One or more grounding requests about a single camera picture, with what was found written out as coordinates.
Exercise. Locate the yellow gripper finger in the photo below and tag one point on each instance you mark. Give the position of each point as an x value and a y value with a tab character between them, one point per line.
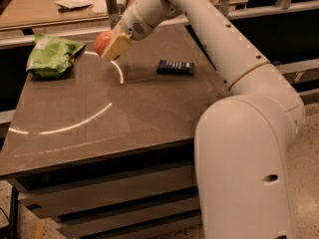
115	46

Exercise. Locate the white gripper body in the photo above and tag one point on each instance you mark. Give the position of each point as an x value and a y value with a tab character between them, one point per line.
134	23

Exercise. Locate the red apple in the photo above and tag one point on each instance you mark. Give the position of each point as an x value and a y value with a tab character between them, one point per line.
102	41

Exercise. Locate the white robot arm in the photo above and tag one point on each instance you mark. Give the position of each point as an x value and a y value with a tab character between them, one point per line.
241	141

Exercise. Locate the green rice chip bag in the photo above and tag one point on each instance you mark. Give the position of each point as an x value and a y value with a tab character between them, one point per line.
52	56

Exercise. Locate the white paper sheet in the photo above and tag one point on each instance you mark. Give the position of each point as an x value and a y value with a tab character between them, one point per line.
97	6

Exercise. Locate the blue snack bar wrapper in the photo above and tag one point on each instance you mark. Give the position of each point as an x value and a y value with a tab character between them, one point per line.
175	68

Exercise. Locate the grey drawer cabinet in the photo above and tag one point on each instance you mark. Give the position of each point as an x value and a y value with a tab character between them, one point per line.
140	195

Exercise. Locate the grey metal post left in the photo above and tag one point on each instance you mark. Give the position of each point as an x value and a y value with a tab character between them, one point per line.
113	12

